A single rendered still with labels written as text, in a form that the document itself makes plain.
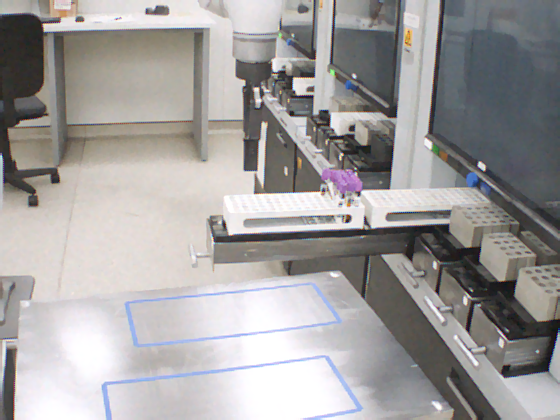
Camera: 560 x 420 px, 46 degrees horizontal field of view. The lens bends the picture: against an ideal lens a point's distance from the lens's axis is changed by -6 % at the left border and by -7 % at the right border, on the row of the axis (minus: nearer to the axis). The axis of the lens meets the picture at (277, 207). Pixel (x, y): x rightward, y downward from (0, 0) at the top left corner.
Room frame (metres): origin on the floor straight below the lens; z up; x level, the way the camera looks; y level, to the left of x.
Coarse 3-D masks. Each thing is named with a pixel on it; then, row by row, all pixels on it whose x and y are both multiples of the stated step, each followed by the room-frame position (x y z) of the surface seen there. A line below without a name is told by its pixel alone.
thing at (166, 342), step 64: (64, 320) 0.95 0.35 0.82; (128, 320) 0.97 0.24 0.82; (192, 320) 0.98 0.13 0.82; (256, 320) 0.99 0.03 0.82; (320, 320) 1.00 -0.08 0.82; (0, 384) 0.81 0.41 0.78; (64, 384) 0.78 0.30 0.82; (128, 384) 0.79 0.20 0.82; (192, 384) 0.81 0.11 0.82; (256, 384) 0.82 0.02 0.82; (320, 384) 0.82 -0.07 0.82; (384, 384) 0.82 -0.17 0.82
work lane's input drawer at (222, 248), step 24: (216, 216) 1.43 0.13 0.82; (216, 240) 1.33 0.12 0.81; (240, 240) 1.34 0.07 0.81; (264, 240) 1.34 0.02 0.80; (288, 240) 1.35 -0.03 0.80; (312, 240) 1.36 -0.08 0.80; (336, 240) 1.37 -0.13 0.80; (360, 240) 1.39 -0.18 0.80; (384, 240) 1.40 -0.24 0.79; (408, 240) 1.41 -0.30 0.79; (192, 264) 1.32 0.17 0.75
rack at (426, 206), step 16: (368, 192) 1.51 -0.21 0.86; (384, 192) 1.51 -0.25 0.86; (400, 192) 1.52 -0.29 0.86; (416, 192) 1.52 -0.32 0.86; (432, 192) 1.52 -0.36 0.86; (448, 192) 1.53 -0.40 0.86; (464, 192) 1.54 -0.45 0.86; (368, 208) 1.44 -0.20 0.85; (384, 208) 1.41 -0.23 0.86; (400, 208) 1.42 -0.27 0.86; (416, 208) 1.43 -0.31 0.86; (432, 208) 1.44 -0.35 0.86; (448, 208) 1.45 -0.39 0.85; (384, 224) 1.42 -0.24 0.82; (400, 224) 1.42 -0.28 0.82; (416, 224) 1.43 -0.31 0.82
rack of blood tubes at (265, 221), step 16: (320, 192) 1.48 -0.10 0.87; (224, 208) 1.41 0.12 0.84; (240, 208) 1.37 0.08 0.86; (256, 208) 1.37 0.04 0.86; (272, 208) 1.38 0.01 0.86; (288, 208) 1.39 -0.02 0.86; (304, 208) 1.39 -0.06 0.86; (320, 208) 1.39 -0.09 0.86; (336, 208) 1.39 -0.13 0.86; (352, 208) 1.40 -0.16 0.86; (240, 224) 1.35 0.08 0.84; (256, 224) 1.42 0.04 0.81; (272, 224) 1.42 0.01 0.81; (288, 224) 1.43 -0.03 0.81; (304, 224) 1.43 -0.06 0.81; (320, 224) 1.39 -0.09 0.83; (336, 224) 1.39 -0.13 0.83; (352, 224) 1.40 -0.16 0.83
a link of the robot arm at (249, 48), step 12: (240, 36) 1.36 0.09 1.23; (252, 36) 1.36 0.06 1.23; (264, 36) 1.36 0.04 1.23; (276, 36) 1.39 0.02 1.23; (240, 48) 1.36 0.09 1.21; (252, 48) 1.36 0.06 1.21; (264, 48) 1.36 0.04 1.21; (276, 48) 1.39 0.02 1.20; (240, 60) 1.38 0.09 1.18; (252, 60) 1.36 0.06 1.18; (264, 60) 1.37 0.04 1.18
